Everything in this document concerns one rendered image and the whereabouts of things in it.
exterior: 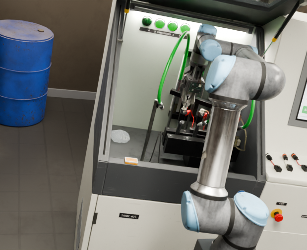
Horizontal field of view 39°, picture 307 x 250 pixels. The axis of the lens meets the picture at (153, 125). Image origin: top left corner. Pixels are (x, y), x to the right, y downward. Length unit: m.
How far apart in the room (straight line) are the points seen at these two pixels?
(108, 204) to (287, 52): 1.00
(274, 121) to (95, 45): 2.51
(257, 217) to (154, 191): 0.57
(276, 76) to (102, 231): 1.01
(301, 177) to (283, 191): 0.10
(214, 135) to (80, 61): 3.07
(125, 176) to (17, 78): 1.99
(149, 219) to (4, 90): 2.07
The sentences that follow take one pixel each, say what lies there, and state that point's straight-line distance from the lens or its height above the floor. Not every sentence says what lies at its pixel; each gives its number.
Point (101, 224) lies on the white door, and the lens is 1.89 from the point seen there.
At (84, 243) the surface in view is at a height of 0.53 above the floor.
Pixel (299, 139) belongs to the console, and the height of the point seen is 1.05.
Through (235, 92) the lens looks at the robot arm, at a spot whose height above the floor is 1.44.
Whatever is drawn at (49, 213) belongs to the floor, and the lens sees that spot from 2.90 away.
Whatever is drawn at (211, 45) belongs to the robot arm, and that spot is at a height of 1.45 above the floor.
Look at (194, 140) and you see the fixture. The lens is 1.95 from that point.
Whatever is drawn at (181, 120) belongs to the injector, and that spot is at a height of 1.05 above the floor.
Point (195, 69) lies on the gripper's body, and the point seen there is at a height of 1.31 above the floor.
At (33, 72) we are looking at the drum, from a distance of 3.56.
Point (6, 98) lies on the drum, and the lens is 3.65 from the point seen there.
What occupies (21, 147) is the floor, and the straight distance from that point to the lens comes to 3.51.
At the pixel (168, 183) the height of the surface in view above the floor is 0.88.
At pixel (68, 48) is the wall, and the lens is 4.19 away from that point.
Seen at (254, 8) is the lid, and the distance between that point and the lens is 1.98.
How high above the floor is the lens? 1.87
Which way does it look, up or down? 27 degrees down
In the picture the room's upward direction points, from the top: 14 degrees clockwise
